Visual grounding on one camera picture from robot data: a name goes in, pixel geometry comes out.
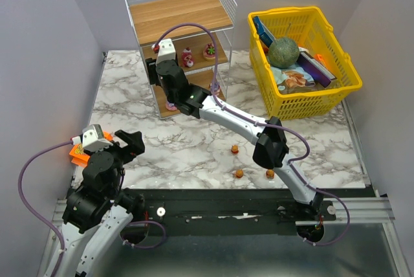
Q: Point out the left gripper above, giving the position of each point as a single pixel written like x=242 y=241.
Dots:
x=123 y=147

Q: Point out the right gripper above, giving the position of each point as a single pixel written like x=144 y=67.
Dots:
x=151 y=70

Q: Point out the pink bear toy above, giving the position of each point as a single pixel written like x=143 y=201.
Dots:
x=187 y=58

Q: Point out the pink strawberry cake toy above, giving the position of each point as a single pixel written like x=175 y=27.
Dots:
x=209 y=52

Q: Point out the purple bunny orange cup toy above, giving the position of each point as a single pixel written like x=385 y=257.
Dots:
x=215 y=88

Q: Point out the orange burger toy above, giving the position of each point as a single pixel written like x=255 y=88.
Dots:
x=238 y=174

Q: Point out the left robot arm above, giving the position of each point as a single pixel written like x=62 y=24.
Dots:
x=99 y=209

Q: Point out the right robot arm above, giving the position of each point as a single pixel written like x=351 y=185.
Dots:
x=267 y=136

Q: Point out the orange sponge box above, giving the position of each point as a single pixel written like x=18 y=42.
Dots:
x=81 y=157

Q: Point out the small orange bear toy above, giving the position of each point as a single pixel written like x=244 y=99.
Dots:
x=235 y=149

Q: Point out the blue book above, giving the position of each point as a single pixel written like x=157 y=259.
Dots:
x=263 y=32

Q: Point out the green melon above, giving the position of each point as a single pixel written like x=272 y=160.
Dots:
x=283 y=53

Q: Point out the orange duck toy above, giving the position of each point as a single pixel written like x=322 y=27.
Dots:
x=270 y=174

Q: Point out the snack bag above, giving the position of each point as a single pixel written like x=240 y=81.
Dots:
x=293 y=80

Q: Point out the yellow plastic basket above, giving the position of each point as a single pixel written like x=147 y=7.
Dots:
x=310 y=29

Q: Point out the purple box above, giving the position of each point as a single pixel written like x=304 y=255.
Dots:
x=319 y=73

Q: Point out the small orange box in basket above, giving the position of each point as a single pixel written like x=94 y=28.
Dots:
x=320 y=59

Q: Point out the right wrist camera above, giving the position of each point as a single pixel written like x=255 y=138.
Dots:
x=165 y=50

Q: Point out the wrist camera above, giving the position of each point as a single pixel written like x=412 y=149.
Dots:
x=165 y=50
x=92 y=139

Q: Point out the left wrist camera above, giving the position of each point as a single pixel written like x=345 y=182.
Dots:
x=92 y=139

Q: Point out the white wire wooden shelf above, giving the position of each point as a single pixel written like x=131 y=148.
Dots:
x=203 y=41

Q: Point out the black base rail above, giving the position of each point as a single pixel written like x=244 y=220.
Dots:
x=238 y=212

